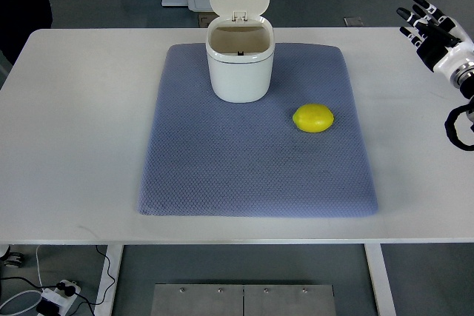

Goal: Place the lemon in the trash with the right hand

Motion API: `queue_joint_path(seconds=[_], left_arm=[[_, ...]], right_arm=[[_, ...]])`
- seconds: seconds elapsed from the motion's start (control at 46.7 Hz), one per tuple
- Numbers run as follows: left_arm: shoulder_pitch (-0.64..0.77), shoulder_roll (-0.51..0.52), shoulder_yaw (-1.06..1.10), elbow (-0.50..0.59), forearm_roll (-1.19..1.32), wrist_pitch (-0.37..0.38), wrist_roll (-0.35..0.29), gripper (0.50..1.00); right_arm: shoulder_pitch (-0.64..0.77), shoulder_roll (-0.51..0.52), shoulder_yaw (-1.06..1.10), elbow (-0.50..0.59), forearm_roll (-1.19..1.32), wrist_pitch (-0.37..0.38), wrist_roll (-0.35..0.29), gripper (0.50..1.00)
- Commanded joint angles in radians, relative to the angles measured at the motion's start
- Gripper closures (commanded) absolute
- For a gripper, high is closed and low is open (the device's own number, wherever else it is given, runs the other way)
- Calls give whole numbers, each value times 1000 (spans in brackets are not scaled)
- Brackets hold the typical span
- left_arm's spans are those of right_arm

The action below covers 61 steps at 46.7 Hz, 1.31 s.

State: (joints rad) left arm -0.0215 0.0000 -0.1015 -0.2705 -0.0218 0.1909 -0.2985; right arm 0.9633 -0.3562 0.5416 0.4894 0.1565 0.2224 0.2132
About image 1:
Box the metal floor plate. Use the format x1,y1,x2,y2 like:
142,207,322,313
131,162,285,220
150,284,336,315

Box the white trash bin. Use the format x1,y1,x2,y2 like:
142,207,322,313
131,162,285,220
205,0,276,103

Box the white table leg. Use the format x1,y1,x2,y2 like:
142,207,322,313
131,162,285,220
94,244,124,316
364,243,396,316

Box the white cable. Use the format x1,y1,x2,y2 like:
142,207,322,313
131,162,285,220
0,245,47,316

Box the white power strip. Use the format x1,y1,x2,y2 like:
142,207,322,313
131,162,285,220
36,280,81,316

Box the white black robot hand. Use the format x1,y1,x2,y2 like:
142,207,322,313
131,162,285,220
396,0,473,78

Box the white table leg left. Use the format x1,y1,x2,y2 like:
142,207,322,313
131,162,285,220
94,244,124,316

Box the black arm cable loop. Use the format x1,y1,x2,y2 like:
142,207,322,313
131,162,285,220
444,104,474,152

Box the white table leg right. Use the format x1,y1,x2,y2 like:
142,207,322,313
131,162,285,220
364,243,396,316

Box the yellow lemon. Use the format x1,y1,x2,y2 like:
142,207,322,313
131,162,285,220
292,103,334,133

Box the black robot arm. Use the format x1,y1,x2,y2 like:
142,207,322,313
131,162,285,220
450,61,474,100

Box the dark clothed person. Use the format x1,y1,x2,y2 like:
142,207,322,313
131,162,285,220
1,0,53,64

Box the blue textured mat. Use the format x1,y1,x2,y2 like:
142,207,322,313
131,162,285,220
138,43,378,218

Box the black power cable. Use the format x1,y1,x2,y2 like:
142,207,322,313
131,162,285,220
0,244,116,306

